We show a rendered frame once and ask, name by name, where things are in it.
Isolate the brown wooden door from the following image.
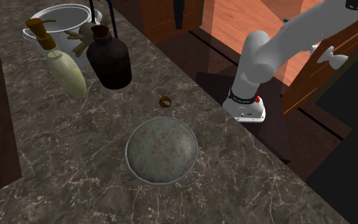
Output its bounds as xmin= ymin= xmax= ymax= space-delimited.
xmin=139 ymin=0 xmax=205 ymax=45

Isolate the thin black curved tube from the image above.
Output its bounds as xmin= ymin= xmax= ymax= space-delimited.
xmin=87 ymin=0 xmax=118 ymax=40

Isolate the dark brown corked bottle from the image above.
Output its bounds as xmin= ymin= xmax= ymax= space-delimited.
xmin=86 ymin=24 xmax=133 ymax=91

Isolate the tan branched figure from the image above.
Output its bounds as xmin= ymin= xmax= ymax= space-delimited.
xmin=64 ymin=15 xmax=113 ymax=59

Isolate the white pot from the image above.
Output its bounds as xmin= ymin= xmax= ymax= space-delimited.
xmin=22 ymin=3 xmax=103 ymax=69

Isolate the pale green bottle brown cap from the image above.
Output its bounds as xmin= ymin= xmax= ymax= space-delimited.
xmin=24 ymin=17 xmax=88 ymax=99

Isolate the speckled grey-green bowl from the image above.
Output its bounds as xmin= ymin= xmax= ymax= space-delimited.
xmin=124 ymin=116 xmax=199 ymax=186

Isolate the dark robot stand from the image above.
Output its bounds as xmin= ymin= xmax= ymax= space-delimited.
xmin=195 ymin=71 xmax=293 ymax=163

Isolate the small brown ring cup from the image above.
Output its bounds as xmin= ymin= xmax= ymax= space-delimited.
xmin=158 ymin=95 xmax=172 ymax=109

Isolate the wooden door with white handle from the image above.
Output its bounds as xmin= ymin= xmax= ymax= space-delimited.
xmin=280 ymin=11 xmax=358 ymax=118

